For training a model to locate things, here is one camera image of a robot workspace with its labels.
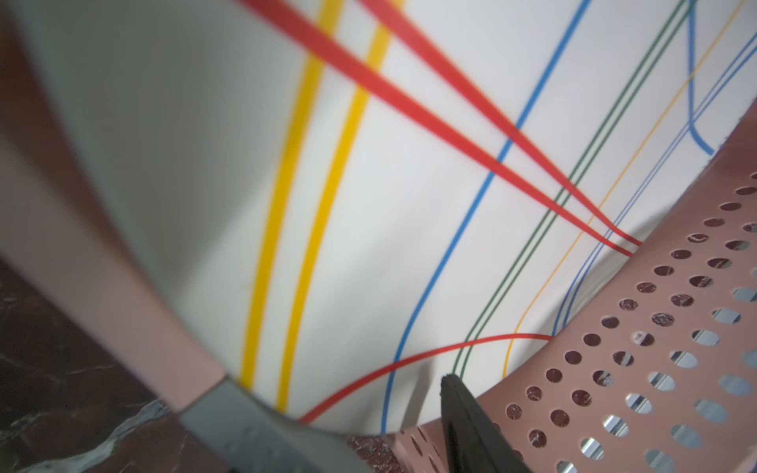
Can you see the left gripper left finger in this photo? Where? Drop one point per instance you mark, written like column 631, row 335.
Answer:
column 251, row 437

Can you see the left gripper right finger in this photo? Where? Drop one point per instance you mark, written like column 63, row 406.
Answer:
column 473, row 442

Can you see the plaid striped white plate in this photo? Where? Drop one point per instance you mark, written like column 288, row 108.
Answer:
column 306, row 232

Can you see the pink perforated plastic basket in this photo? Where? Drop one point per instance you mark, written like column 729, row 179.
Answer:
column 661, row 364

